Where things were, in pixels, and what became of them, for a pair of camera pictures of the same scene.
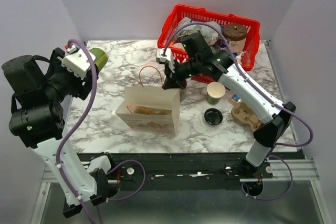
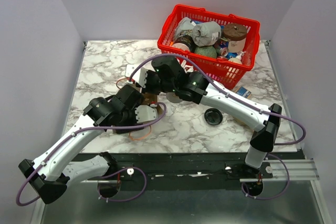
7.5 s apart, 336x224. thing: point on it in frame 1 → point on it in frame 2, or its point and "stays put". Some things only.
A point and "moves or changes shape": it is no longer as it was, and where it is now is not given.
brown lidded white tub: (235, 33) stays put
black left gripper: (80, 89) → (133, 122)
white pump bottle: (238, 58) stays put
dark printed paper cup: (182, 33) stays put
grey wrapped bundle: (211, 36) stays put
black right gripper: (171, 83) → (146, 89)
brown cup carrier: (137, 109) moves or changes shape
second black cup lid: (213, 116) stays put
